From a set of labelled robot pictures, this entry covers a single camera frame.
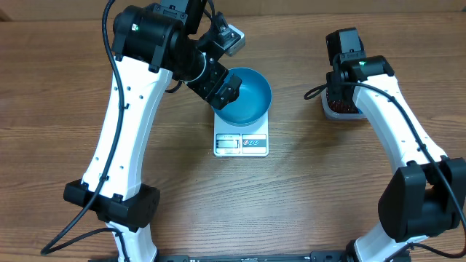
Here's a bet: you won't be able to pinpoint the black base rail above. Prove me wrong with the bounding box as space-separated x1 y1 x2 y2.
87 250 412 262

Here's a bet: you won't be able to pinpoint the red adzuki beans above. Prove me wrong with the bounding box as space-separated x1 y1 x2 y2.
325 92 358 114

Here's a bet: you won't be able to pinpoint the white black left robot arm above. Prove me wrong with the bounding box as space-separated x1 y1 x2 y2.
64 0 245 261

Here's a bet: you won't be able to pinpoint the blue plastic measuring scoop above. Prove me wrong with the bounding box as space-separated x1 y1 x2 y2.
357 108 365 117

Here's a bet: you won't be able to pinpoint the blue plastic bowl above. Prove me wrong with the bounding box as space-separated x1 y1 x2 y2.
213 67 272 126

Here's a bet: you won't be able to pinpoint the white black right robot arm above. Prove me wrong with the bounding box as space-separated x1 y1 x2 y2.
325 28 465 261

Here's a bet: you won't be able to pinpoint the clear plastic container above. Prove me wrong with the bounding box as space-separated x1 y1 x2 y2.
320 89 366 121

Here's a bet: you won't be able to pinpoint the white digital kitchen scale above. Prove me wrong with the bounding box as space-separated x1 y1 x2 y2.
213 114 269 157

